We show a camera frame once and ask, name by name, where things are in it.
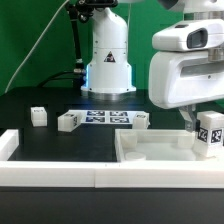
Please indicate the white left fence block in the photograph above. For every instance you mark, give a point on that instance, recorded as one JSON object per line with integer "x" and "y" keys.
{"x": 9, "y": 141}

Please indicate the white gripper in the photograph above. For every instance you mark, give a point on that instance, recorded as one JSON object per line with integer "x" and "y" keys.
{"x": 182, "y": 79}

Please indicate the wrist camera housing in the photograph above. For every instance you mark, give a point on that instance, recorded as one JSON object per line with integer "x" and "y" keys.
{"x": 190, "y": 35}

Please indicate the white front fence wall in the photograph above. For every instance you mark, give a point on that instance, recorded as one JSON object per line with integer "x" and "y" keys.
{"x": 154, "y": 174}

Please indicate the blue april tag sheet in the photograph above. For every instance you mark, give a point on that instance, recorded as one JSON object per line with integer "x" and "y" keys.
{"x": 108, "y": 116}

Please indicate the white square tabletop part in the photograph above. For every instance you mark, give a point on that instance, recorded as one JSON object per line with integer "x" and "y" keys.
{"x": 159, "y": 145}

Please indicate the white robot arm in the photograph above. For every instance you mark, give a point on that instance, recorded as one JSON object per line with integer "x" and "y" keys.
{"x": 108, "y": 73}

